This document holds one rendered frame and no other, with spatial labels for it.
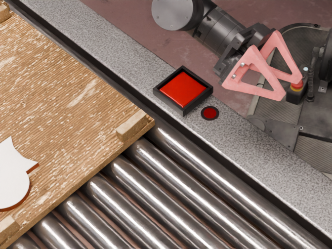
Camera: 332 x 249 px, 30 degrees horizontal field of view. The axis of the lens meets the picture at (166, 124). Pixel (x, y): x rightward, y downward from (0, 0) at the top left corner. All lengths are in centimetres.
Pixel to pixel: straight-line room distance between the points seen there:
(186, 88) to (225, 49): 24
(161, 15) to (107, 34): 41
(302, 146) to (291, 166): 86
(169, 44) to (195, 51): 11
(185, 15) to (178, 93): 30
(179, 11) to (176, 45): 165
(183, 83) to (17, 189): 34
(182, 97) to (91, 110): 16
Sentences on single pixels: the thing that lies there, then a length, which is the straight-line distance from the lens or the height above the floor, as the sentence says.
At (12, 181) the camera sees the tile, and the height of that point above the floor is 95.
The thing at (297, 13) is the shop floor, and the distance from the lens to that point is 260.
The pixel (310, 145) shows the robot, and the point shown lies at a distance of 187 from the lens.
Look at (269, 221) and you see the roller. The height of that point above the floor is 92.
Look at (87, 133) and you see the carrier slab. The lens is 104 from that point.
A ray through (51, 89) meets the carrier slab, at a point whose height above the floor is 94.
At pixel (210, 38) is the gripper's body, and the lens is 87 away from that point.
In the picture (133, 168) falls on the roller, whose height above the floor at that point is 92.
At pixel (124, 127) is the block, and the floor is 96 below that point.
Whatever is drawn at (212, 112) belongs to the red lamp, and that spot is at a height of 92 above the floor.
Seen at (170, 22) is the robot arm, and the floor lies 120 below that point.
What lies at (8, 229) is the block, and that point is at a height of 95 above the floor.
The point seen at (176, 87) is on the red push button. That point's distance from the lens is 109.
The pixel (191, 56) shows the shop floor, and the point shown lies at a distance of 242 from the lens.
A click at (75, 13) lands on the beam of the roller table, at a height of 92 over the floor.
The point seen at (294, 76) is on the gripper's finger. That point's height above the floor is 107.
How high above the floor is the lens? 176
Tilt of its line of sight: 53 degrees down
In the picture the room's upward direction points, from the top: 6 degrees counter-clockwise
